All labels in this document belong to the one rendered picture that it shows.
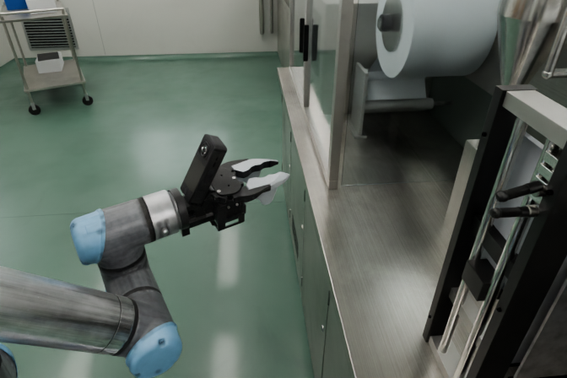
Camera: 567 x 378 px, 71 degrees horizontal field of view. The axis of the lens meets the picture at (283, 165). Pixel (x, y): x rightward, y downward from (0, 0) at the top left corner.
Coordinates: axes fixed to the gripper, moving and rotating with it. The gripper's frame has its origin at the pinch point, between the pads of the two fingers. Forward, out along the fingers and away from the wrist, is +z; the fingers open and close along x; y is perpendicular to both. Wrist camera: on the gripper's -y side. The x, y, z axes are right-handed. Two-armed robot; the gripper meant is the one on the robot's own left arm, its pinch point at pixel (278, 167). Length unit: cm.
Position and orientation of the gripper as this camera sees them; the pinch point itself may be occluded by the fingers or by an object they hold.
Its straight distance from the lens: 74.1
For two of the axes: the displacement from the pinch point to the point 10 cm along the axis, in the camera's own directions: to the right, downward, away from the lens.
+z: 8.5, -2.8, 4.5
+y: -0.7, 7.8, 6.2
